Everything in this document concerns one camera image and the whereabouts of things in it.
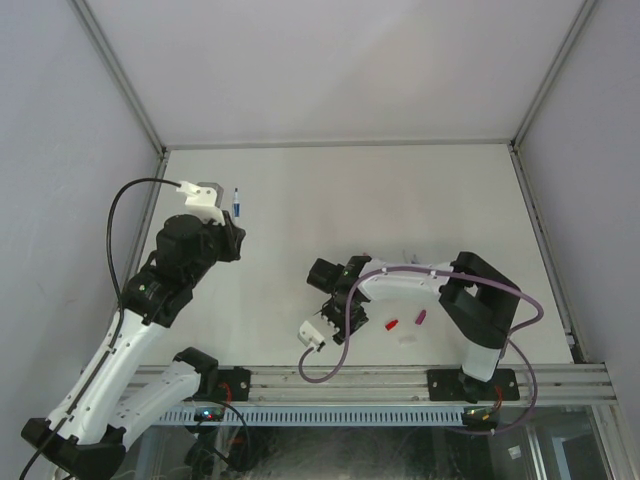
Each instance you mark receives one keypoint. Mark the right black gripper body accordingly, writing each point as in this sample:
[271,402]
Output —
[347,313]

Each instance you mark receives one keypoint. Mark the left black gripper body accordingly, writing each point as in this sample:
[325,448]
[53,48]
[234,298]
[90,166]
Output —
[233,235]

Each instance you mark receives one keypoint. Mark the blue white marker pen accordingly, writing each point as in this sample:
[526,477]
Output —
[236,205]

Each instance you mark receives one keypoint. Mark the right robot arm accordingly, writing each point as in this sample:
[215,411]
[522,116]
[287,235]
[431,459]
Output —
[480,301]

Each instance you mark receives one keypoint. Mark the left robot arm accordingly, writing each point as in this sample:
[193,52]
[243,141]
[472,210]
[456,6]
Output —
[89,433]

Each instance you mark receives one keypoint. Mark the clear pen cap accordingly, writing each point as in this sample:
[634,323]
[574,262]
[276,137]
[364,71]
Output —
[407,340]

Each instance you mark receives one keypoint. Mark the purple pen cap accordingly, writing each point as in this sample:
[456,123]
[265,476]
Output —
[420,318]

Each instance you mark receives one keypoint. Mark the red cap lower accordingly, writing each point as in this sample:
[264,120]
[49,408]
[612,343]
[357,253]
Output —
[391,324]

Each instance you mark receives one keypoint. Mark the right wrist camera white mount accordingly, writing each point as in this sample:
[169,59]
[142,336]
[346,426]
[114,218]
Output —
[315,332]

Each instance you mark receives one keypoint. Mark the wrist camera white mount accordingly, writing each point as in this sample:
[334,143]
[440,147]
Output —
[315,332]
[203,200]

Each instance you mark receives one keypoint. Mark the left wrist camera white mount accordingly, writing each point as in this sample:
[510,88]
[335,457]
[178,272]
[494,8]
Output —
[203,200]

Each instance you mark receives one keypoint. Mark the blue cable duct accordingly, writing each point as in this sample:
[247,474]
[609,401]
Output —
[312,416]

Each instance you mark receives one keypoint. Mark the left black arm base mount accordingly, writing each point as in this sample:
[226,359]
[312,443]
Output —
[233,385]

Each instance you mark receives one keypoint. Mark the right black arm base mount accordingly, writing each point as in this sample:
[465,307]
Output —
[448,385]

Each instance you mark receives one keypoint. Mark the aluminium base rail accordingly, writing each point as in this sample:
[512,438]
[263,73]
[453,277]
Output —
[554,384]

